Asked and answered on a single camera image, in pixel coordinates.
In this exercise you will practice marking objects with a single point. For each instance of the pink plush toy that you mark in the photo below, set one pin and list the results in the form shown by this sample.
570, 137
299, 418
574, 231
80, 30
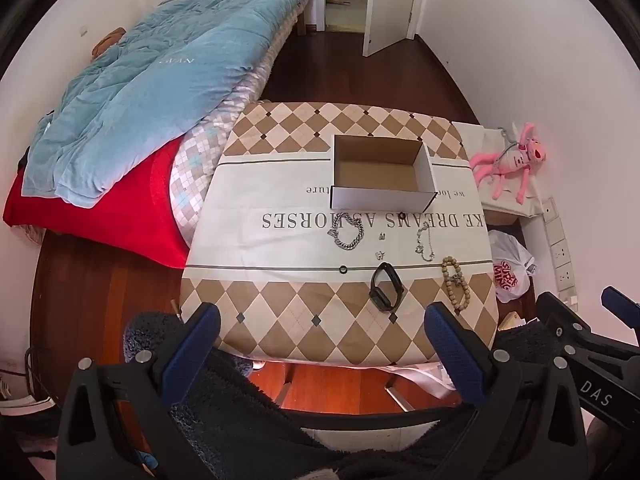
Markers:
515, 161

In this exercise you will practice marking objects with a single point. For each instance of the black watch band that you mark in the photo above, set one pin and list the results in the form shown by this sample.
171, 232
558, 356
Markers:
376, 292

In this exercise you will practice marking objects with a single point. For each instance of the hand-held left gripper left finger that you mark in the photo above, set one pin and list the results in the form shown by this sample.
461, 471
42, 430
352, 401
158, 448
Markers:
192, 345

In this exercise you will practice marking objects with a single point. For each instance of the light blue quilt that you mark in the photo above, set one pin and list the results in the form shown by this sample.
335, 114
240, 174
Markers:
150, 85

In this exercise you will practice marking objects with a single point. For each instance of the metal table leg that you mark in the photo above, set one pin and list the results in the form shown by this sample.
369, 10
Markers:
400, 395
284, 387

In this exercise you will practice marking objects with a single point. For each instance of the red blanket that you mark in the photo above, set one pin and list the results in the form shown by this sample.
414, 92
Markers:
140, 210

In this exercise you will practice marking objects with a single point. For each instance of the white wall socket strip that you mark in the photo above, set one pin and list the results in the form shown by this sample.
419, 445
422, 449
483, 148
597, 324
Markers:
560, 252

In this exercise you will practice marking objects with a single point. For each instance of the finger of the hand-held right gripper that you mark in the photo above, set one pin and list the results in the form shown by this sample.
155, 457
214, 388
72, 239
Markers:
555, 310
622, 305

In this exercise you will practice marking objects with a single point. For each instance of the checkered printed tablecloth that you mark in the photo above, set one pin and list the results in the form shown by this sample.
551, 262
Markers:
280, 260

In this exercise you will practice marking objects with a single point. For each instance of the white bedside cabinet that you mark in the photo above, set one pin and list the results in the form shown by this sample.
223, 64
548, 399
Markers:
475, 140

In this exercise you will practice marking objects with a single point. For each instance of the checkered bed sheet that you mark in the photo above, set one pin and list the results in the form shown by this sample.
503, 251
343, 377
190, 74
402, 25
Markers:
200, 160

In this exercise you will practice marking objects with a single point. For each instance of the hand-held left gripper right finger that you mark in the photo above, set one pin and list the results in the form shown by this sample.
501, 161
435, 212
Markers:
452, 345

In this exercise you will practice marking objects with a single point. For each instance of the white door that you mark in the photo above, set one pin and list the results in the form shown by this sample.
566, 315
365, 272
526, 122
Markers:
390, 5

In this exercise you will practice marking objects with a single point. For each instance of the brown plush toy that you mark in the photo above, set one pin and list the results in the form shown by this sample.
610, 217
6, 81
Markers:
107, 40

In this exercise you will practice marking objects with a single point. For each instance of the cardboard box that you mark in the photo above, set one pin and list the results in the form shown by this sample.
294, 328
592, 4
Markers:
380, 175

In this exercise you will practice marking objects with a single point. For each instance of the white plastic bag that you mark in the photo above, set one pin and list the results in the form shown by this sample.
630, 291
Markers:
507, 260

